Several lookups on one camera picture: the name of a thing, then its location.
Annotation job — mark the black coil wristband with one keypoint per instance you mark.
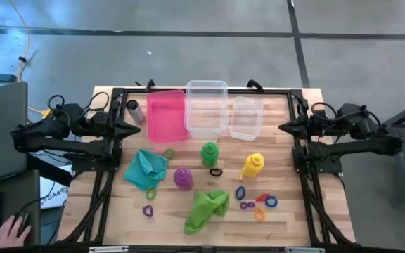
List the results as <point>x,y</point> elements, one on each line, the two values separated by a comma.
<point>216,175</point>

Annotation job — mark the green sports bottle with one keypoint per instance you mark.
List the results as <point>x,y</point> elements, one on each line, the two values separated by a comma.
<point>210,156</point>

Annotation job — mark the green microfiber cloth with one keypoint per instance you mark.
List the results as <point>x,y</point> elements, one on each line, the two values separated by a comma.
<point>202,211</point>

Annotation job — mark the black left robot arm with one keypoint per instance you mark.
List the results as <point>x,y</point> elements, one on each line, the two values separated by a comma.
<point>55,144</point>

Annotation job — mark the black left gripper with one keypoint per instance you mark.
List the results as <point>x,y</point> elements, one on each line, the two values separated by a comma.
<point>108,128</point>

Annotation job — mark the purple sports bottle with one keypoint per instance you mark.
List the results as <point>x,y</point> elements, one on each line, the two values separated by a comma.
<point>183,179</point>

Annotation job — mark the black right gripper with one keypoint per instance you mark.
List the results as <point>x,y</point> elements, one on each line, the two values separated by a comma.
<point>309,128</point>

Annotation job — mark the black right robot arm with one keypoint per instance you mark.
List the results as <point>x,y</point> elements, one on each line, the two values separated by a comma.
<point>364,145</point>

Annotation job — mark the black metal stand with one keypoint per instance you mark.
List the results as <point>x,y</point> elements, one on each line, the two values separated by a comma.
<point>404,113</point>

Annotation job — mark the person's hand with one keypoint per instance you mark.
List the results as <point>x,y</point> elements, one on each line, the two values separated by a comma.
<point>7,235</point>

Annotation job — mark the green coil wristband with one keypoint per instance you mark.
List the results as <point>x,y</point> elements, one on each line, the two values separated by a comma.
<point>146,194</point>
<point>165,153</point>

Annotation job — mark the silver metal bracket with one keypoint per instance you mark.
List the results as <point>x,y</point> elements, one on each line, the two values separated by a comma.
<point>109,249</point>
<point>304,250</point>

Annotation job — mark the yellow sports bottle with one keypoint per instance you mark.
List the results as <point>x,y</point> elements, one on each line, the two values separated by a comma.
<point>253,167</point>

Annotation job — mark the large clear plastic bin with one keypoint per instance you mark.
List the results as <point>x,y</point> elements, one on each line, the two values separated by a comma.
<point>206,109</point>

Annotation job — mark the blue coil wristband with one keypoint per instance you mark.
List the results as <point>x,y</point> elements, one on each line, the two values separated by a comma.
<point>266,201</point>
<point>236,193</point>

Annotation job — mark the pink plastic bin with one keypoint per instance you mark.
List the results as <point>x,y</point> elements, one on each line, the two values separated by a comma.
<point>167,119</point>

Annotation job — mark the teal microfiber cloth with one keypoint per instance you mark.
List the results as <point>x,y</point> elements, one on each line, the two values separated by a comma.
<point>146,170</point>

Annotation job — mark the white printed paper sheet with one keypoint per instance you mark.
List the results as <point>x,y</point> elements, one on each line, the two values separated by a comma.
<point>53,198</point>

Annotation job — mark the small clear plastic bin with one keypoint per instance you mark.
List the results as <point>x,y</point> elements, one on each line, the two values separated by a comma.
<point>246,119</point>

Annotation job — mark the purple coil wristband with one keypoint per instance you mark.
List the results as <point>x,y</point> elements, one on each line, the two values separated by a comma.
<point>247,205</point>
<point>143,211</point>

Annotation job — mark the silver can with black lid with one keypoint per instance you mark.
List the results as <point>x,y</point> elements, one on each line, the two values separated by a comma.
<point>136,113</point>

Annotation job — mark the dark grey desk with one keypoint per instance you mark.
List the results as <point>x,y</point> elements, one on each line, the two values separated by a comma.
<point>12,186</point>

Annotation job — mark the yellow-orange coil wristband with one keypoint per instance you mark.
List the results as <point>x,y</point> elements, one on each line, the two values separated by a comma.
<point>255,213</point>

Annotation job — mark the red-orange coil wristband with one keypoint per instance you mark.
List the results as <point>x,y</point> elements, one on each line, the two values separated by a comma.
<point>262,197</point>

